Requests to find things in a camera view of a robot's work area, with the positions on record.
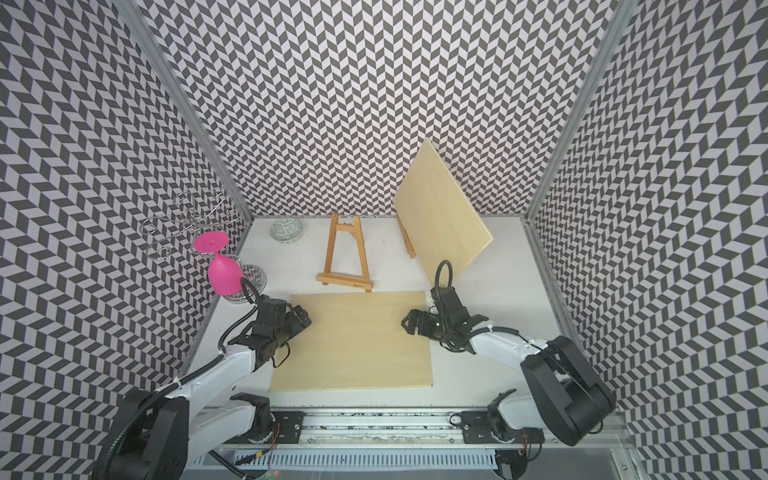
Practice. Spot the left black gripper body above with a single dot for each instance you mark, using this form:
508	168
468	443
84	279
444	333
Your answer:
292	323

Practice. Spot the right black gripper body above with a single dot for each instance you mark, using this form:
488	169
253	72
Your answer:
432	327

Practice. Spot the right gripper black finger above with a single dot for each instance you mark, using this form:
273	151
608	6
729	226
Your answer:
411	327
414	316

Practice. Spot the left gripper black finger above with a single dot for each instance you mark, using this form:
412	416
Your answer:
301	317
291	332

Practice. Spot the plywood board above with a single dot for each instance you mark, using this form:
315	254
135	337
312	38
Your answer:
439	219
356	341

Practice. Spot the small wooden easel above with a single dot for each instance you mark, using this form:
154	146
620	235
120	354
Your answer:
406	239

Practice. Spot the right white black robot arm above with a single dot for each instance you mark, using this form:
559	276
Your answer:
565	394

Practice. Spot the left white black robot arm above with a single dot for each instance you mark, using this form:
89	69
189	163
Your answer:
158	434

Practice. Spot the pink plastic wine glass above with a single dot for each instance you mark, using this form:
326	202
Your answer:
224	273

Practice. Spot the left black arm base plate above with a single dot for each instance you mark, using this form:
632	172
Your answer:
281	427

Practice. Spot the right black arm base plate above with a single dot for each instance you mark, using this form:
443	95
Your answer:
480	427

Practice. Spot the aluminium front rail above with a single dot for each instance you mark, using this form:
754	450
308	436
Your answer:
367	439

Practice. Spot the metal wire glass rack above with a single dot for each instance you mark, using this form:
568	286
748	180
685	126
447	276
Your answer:
190	215

